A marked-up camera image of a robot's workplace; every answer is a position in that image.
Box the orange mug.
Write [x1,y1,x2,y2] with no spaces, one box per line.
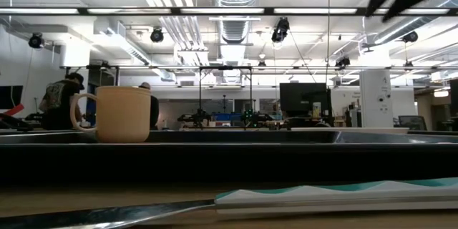
[69,85,152,144]

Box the black serving tray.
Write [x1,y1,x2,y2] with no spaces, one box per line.
[0,130,458,187]

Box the white column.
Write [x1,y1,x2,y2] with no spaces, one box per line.
[359,69,394,129]

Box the dark office chair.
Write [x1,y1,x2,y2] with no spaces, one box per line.
[397,114,428,132]

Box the black overhead rig bar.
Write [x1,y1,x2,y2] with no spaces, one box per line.
[0,6,458,17]

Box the black monitor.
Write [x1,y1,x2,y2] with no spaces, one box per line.
[279,82,333,119]

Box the person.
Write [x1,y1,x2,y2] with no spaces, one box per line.
[138,82,160,131]
[38,72,86,131]

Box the red object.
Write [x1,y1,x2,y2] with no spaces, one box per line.
[0,103,26,117]

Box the black ceiling-hung camera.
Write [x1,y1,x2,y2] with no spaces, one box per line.
[28,32,45,50]
[334,55,351,69]
[150,26,165,44]
[271,16,291,44]
[401,30,419,44]

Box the thin hanging cable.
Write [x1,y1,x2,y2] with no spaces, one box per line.
[326,0,331,76]

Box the black background rig frame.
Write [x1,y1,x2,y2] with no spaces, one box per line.
[198,65,254,130]
[64,64,121,87]

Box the black wall screen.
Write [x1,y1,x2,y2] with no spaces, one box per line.
[0,85,24,110]

